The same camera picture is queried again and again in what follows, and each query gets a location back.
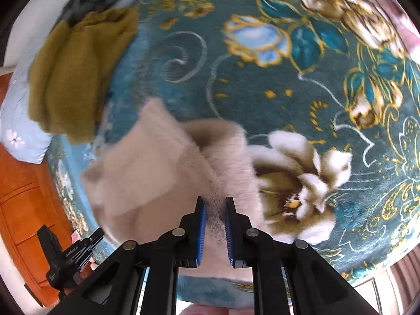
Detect olive yellow knit sweater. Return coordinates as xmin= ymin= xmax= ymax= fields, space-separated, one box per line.
xmin=28 ymin=7 xmax=140 ymax=145

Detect teal floral blanket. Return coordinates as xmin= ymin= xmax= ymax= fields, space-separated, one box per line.
xmin=46 ymin=0 xmax=420 ymax=306

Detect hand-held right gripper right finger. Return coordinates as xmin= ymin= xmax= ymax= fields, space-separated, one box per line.
xmin=224 ymin=196 xmax=383 ymax=315

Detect pink cloth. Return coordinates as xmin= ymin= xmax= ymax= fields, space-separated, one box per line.
xmin=361 ymin=0 xmax=420 ymax=82

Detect orange wooden bed frame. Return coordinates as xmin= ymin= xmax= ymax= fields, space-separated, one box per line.
xmin=0 ymin=72 xmax=99 ymax=307

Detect beige sweater with yellow pattern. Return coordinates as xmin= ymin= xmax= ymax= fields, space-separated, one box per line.
xmin=81 ymin=98 xmax=263 ymax=246

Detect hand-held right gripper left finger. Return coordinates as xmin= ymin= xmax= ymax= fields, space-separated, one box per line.
xmin=57 ymin=196 xmax=208 ymax=315

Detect light blue floral quilt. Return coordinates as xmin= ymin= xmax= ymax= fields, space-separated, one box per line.
xmin=0 ymin=0 xmax=155 ymax=165

